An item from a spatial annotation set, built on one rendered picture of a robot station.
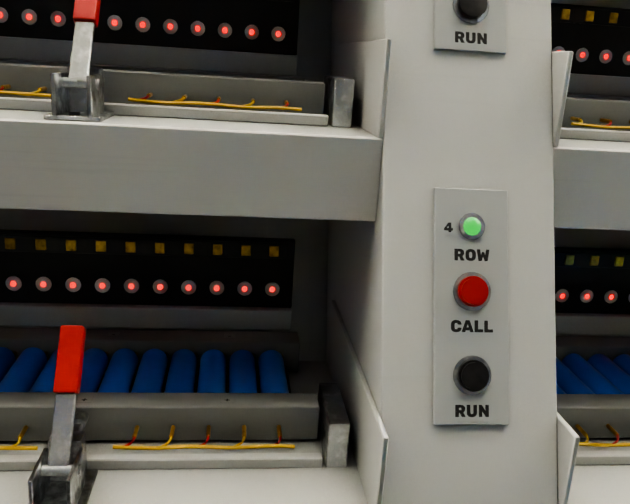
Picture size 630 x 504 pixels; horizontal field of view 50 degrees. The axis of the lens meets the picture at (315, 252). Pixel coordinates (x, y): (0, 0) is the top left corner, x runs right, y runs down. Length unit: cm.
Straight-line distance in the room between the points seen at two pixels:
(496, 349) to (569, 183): 10
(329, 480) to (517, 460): 10
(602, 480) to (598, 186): 17
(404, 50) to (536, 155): 9
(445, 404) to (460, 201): 11
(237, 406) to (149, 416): 5
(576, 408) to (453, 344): 13
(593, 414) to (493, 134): 19
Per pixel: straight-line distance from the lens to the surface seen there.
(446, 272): 35
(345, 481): 39
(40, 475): 37
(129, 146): 35
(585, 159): 40
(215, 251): 49
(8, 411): 42
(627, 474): 45
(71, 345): 37
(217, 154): 35
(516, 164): 38
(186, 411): 41
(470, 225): 36
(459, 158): 37
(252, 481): 38
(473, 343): 36
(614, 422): 47
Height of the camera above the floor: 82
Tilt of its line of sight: 5 degrees up
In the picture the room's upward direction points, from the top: 1 degrees clockwise
